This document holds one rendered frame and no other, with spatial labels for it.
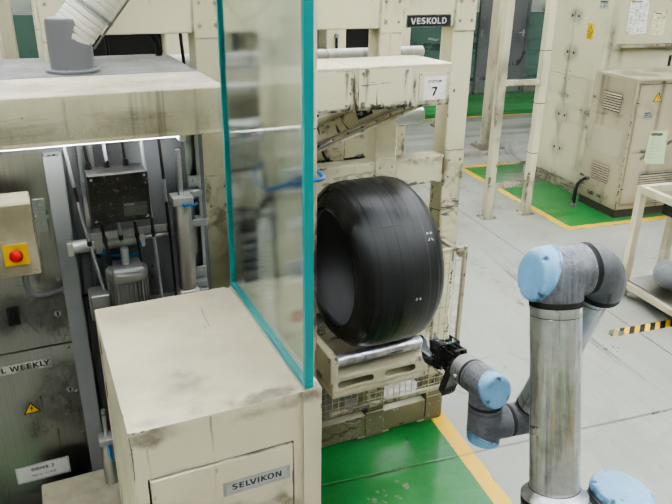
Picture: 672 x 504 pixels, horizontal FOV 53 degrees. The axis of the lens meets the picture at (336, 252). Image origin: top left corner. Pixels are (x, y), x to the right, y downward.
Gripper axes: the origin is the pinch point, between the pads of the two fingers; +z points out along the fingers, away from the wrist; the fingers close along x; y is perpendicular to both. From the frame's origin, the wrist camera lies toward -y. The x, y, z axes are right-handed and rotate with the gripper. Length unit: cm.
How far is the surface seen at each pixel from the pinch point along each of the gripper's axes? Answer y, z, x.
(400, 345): -6.3, 17.7, -1.4
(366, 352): -6.1, 17.8, 11.3
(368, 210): 42.7, 13.1, 11.6
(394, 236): 35.4, 6.3, 6.6
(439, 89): 75, 41, -31
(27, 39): 124, 945, 84
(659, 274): -59, 133, -261
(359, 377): -15.9, 20.3, 12.9
